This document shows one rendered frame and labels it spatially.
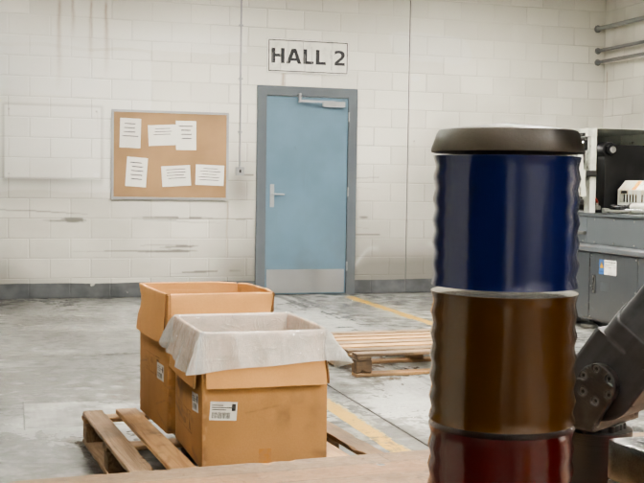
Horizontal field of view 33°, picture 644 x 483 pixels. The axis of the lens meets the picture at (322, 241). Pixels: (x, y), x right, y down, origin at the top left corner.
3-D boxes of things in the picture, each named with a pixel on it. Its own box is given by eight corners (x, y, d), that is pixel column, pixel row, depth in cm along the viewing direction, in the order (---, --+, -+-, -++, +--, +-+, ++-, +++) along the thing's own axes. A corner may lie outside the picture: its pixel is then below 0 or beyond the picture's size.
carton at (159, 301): (282, 426, 468) (284, 291, 465) (160, 435, 449) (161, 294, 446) (242, 402, 521) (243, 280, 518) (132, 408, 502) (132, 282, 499)
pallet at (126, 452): (394, 494, 420) (395, 456, 419) (133, 519, 384) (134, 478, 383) (290, 427, 532) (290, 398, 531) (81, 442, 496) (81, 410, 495)
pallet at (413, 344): (461, 347, 806) (461, 327, 806) (530, 369, 712) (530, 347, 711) (306, 353, 767) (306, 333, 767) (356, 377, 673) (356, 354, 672)
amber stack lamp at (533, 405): (526, 400, 31) (529, 283, 31) (605, 428, 28) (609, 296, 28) (404, 407, 30) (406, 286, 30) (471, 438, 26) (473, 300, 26)
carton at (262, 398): (354, 465, 406) (356, 330, 403) (186, 476, 387) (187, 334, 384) (302, 426, 469) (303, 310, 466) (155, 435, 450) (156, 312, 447)
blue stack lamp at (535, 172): (529, 277, 31) (532, 159, 31) (609, 290, 28) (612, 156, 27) (406, 280, 30) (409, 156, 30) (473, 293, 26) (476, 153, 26)
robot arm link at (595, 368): (662, 355, 96) (603, 348, 100) (615, 366, 89) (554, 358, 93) (660, 426, 96) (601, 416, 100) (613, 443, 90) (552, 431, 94)
